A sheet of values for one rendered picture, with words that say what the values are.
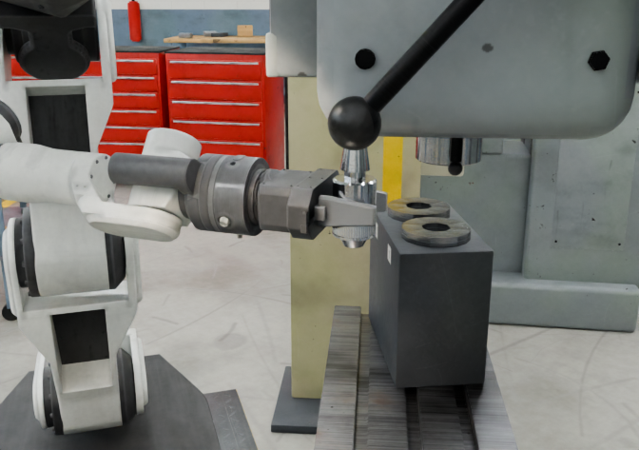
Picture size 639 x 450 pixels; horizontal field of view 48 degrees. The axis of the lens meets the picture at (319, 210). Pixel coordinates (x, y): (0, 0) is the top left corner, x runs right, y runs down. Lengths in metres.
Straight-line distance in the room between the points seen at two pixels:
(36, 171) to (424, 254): 0.47
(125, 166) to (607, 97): 0.53
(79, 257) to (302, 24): 0.72
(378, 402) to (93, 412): 0.63
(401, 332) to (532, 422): 1.76
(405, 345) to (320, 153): 1.42
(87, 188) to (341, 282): 1.65
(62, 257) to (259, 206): 0.46
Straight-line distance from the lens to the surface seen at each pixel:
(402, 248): 0.91
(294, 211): 0.73
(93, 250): 1.15
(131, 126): 5.49
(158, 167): 0.79
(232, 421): 1.84
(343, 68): 0.43
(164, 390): 1.66
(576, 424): 2.70
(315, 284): 2.44
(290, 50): 0.51
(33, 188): 0.92
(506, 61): 0.43
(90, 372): 1.37
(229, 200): 0.78
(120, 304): 1.21
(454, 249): 0.92
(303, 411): 2.57
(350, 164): 0.75
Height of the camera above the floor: 1.40
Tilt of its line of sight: 17 degrees down
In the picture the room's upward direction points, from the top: straight up
